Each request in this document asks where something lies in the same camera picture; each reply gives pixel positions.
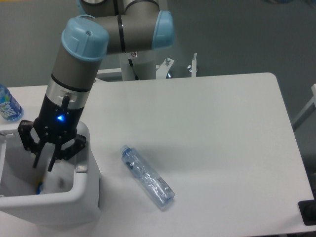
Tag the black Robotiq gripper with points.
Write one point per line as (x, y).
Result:
(57, 125)

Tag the clear plastic bottle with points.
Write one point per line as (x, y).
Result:
(155, 187)

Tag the white paper bag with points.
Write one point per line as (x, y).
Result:
(60, 179)

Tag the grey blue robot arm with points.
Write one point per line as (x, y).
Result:
(104, 27)

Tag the white trash can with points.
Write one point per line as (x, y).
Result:
(19, 180)

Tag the blue labelled water bottle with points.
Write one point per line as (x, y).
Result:
(10, 109)

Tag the yellow blue snack wrapper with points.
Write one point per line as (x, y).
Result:
(39, 188)

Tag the black clamp at table corner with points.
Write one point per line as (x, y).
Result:
(308, 211)

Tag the white left frame bracket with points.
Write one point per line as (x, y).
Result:
(109, 75)

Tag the white frame bracket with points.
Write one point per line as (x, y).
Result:
(163, 70)
(109, 75)

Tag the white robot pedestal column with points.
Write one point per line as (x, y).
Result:
(138, 65)

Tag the white middle frame bracket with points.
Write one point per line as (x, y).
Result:
(163, 70)

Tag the white right clamp bracket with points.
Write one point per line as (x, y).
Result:
(193, 68)

